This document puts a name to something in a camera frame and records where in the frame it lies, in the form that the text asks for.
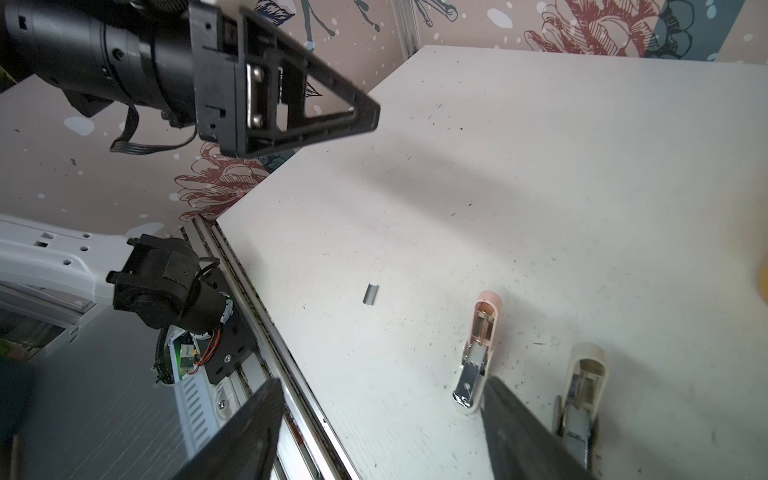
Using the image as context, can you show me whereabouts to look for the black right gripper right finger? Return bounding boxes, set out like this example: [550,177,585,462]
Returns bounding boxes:
[481,376,592,480]

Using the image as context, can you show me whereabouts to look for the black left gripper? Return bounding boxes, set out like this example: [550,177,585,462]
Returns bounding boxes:
[188,1,381,158]

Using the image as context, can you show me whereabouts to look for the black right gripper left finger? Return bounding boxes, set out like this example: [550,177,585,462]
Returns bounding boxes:
[174,378,285,480]

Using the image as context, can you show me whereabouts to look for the beige olive mini stapler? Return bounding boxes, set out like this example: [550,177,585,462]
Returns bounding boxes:
[552,343,610,472]

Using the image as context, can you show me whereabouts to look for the grey staple strip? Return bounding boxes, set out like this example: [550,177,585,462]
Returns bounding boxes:
[363,284,379,306]

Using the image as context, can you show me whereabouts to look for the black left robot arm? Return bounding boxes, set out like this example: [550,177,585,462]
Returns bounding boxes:
[1,1,381,159]

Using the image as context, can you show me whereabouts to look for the yellow plastic tray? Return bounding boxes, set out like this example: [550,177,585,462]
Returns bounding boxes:
[756,255,768,303]

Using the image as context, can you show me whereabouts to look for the aluminium cage frame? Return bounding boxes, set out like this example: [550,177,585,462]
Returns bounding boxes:
[390,0,422,60]

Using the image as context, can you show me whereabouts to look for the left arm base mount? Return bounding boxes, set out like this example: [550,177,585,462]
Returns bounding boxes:
[106,234,258,385]

